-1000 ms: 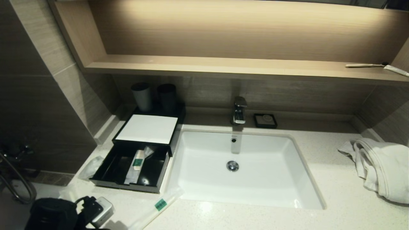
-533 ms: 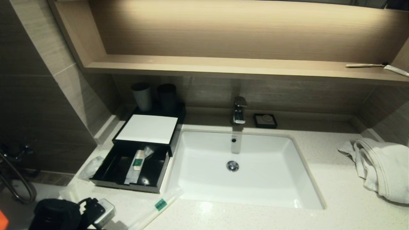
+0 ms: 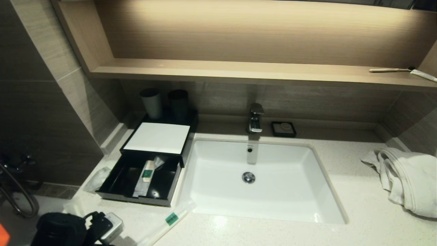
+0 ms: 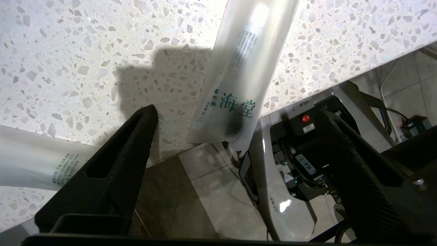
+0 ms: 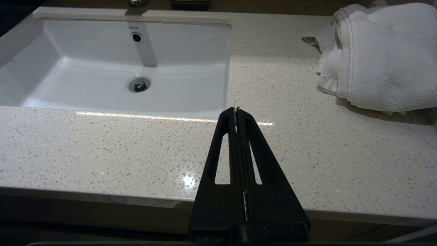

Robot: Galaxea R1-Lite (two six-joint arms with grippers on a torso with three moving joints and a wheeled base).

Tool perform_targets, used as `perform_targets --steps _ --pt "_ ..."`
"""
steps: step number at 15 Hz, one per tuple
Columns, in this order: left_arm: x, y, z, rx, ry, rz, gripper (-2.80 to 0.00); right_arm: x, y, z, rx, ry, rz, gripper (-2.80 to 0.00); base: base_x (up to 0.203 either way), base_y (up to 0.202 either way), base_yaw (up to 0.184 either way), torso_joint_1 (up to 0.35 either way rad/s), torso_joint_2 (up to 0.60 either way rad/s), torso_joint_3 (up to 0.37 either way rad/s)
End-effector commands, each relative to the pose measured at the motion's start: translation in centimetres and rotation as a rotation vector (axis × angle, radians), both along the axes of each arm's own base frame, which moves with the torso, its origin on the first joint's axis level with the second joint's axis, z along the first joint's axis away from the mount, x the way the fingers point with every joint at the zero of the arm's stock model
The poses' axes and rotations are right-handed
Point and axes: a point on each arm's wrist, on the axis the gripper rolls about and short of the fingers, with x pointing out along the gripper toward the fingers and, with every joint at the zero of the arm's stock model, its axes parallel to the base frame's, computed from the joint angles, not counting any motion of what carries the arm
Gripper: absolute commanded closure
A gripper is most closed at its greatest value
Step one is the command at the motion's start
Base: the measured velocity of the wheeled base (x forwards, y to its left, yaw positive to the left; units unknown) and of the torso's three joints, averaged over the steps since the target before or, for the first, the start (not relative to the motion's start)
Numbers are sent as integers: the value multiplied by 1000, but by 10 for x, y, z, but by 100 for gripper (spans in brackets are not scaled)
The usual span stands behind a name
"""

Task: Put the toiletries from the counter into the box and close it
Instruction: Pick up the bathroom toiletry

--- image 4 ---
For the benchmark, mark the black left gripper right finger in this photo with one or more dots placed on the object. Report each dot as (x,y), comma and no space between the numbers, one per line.
(368,191)

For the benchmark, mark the translucent packet with dark comb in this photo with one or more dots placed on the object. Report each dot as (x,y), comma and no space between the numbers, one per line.
(245,68)

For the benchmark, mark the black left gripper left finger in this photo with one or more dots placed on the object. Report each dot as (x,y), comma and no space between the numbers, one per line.
(112,177)

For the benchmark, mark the black power adapter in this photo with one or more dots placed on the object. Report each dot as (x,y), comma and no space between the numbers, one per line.
(417,125)

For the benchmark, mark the long packet with green label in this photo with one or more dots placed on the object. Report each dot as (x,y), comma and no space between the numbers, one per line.
(34,164)

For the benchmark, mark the red emergency stop button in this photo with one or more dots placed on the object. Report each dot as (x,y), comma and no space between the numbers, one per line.
(305,118)

